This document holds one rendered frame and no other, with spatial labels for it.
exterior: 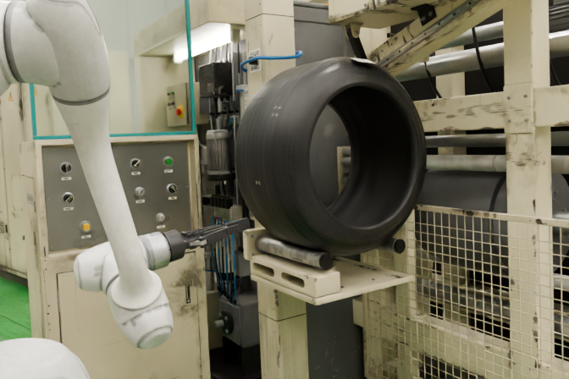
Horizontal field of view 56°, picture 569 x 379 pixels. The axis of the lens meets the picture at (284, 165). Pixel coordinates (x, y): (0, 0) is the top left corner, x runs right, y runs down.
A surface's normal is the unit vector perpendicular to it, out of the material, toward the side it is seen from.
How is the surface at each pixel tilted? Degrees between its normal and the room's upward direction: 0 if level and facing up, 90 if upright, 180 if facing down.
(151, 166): 90
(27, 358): 7
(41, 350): 7
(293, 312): 90
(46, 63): 127
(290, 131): 78
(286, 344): 90
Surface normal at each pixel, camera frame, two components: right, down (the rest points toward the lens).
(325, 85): 0.44, -0.13
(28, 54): 0.24, 0.50
